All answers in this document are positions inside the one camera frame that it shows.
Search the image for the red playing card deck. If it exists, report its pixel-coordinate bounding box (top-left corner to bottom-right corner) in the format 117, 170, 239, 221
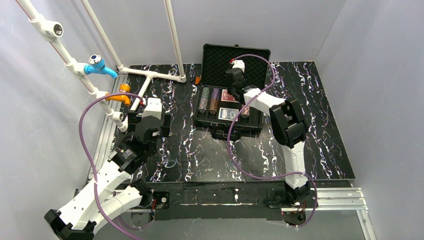
220, 89, 239, 103

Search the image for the orange poker chip stack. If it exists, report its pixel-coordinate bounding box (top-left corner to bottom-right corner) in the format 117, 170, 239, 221
241, 106, 250, 119

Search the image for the blue playing card deck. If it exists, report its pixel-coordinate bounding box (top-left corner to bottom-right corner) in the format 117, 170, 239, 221
218, 107, 239, 121

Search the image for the clear round acrylic disc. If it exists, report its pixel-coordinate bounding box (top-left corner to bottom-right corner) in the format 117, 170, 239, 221
162, 155, 178, 169

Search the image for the green poker chip stack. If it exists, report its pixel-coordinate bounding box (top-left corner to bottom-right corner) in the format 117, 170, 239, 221
198, 87, 210, 114

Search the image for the clear acrylic dealer button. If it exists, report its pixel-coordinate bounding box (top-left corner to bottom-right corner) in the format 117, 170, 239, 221
226, 159, 241, 173

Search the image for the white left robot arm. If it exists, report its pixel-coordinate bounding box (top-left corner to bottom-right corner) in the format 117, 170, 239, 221
44, 113, 171, 240

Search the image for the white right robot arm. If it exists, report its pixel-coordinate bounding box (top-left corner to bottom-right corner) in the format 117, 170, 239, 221
225, 67, 310, 203

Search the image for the black poker set case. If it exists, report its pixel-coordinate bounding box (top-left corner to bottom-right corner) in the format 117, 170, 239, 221
193, 43, 271, 141

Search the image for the purple poker chip stack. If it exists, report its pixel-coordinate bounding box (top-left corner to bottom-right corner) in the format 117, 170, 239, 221
209, 88, 220, 115

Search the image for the orange plastic faucet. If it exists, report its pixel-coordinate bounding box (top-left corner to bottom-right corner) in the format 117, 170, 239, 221
104, 83, 132, 107

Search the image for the blue plastic faucet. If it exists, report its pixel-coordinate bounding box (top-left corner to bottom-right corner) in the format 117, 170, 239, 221
83, 54, 118, 79

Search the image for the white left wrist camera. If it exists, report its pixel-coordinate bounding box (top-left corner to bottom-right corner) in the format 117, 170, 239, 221
141, 97, 163, 120

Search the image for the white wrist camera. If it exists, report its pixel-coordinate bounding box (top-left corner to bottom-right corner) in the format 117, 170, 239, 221
141, 97, 163, 120
230, 59, 245, 74

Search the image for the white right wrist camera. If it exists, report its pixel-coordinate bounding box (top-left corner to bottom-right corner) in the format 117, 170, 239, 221
230, 59, 245, 74

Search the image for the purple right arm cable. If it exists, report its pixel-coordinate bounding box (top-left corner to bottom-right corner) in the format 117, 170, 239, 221
226, 53, 319, 229

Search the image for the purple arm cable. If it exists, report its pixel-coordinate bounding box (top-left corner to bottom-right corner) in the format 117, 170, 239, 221
78, 92, 157, 240
226, 53, 319, 229

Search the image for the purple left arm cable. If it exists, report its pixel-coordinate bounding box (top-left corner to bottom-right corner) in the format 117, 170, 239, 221
78, 92, 157, 240

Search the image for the white PVC pipe frame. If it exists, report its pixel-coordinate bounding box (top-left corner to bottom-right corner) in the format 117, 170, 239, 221
14, 0, 187, 133

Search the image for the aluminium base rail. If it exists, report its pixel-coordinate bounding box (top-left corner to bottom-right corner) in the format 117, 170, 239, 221
62, 74, 377, 240

